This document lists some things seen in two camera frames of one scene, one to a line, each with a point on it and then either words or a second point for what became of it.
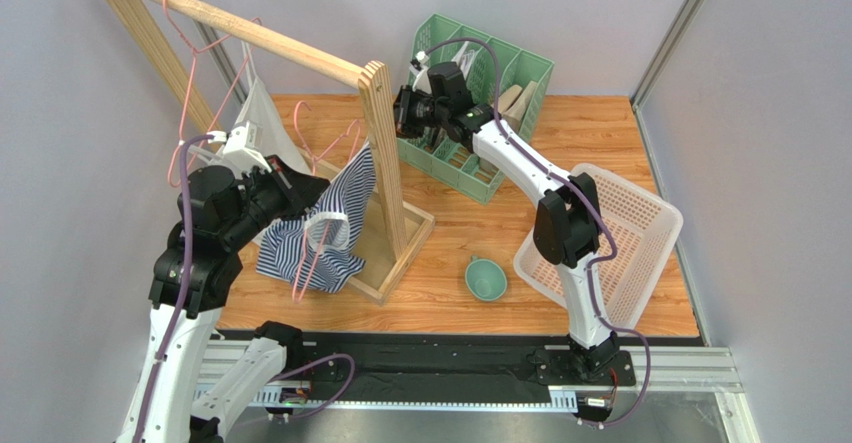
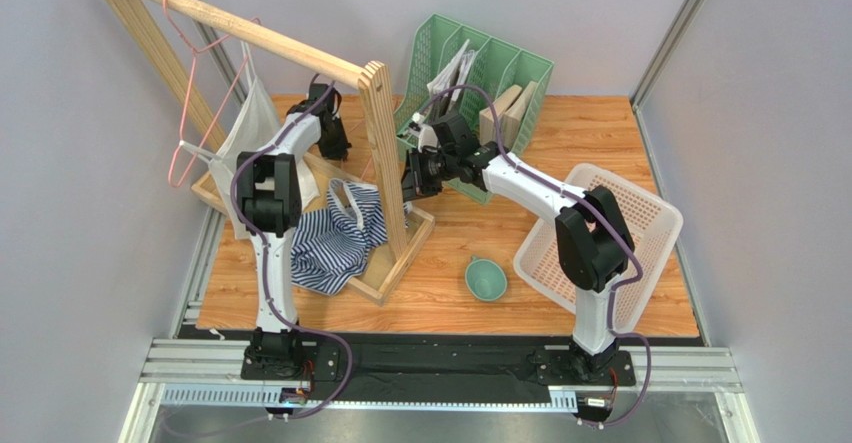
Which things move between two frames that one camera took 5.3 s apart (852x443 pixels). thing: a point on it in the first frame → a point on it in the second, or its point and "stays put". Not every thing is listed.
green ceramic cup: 485,279 stays put
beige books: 513,101 stays put
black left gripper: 299,193 → 340,150
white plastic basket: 638,234 stays put
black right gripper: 404,110 → 413,177
